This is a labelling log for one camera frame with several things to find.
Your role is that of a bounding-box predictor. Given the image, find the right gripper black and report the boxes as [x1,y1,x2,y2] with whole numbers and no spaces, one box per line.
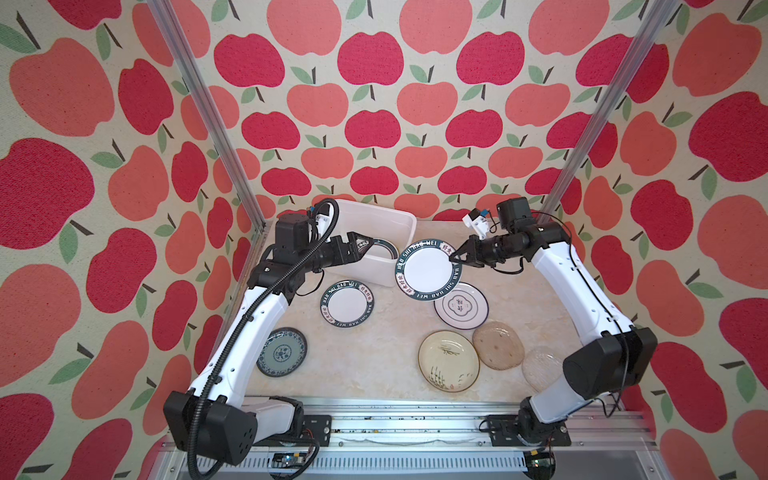
[449,234,517,268]

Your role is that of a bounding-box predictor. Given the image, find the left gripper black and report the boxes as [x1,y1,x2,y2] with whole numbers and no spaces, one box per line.
[299,233,374,274]

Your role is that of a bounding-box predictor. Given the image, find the small teal rim plate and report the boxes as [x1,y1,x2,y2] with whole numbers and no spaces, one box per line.
[365,238,400,260]

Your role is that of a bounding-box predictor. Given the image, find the teal rim lettered plate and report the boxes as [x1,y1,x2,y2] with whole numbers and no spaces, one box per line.
[320,280,375,328]
[394,239,462,302]

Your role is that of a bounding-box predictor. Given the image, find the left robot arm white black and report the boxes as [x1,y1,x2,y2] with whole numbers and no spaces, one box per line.
[163,232,374,479]

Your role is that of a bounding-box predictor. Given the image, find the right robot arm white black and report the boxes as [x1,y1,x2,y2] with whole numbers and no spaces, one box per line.
[450,222,658,424]

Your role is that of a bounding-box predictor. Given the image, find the white plastic bin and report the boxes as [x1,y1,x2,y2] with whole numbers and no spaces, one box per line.
[330,199,417,287]

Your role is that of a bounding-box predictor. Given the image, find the brown glass plate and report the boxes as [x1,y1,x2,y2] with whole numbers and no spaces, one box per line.
[472,321,525,371]

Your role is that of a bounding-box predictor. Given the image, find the cream plate with plant drawing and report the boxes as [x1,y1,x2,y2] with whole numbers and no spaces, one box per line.
[418,330,480,393]

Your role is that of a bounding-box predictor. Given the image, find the blue patterned plate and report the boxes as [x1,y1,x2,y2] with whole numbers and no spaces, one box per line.
[257,327,308,378]

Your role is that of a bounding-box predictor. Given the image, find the clear glass plate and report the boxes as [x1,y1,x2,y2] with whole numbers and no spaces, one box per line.
[522,346,563,392]

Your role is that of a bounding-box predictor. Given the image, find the white plate with black ring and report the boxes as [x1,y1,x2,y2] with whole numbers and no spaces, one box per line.
[433,282,490,330]

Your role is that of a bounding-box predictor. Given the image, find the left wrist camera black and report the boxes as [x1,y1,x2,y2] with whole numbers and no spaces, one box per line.
[273,213,312,265]

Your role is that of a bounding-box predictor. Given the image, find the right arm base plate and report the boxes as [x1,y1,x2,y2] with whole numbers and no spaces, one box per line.
[478,414,572,448]

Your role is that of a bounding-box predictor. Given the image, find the aluminium frame post right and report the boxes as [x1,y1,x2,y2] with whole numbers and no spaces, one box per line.
[538,0,682,223]

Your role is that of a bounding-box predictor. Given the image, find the aluminium frame post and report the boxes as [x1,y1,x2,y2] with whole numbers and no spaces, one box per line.
[538,0,682,223]
[148,0,267,235]

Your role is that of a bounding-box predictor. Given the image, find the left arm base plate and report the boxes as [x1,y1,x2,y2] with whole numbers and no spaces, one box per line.
[255,415,333,447]

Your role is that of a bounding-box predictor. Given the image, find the aluminium front rail frame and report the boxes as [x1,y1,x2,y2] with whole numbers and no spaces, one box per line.
[146,392,673,480]

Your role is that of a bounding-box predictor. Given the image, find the black corrugated cable conduit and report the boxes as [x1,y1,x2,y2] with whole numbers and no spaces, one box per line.
[185,197,341,480]

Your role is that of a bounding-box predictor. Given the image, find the aluminium frame post left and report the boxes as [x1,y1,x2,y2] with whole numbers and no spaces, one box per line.
[148,0,267,235]

